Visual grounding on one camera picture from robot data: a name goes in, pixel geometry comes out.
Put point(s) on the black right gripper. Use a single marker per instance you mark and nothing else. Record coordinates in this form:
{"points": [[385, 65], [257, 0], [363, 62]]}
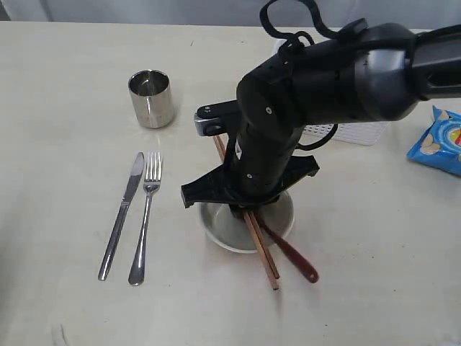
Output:
{"points": [[253, 184]]}

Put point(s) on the stainless steel cup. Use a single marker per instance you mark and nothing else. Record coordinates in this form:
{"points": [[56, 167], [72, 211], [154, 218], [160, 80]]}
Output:
{"points": [[150, 93]]}

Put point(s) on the blue Lays chips bag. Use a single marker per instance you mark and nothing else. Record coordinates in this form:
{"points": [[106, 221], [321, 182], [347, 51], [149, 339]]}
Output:
{"points": [[439, 146]]}

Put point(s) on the brown wooden chopstick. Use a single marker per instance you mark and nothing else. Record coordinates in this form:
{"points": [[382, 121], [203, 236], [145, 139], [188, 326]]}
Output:
{"points": [[266, 248], [263, 256]]}

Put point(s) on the stainless steel fork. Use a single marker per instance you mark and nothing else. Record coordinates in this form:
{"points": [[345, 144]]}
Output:
{"points": [[151, 185]]}

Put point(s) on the white plastic perforated basket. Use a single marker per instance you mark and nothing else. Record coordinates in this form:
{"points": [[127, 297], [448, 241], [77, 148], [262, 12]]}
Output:
{"points": [[366, 134]]}

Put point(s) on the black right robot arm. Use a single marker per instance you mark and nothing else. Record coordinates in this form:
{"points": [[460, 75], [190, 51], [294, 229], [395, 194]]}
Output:
{"points": [[378, 76]]}

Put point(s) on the stainless steel spoon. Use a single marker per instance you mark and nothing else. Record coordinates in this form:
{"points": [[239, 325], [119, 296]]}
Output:
{"points": [[293, 255]]}

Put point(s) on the stainless steel table knife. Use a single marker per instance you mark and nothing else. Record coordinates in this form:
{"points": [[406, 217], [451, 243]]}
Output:
{"points": [[130, 191]]}

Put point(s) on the white floral ceramic bowl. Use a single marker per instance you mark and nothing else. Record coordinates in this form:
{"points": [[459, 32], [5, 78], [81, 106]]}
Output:
{"points": [[231, 233]]}

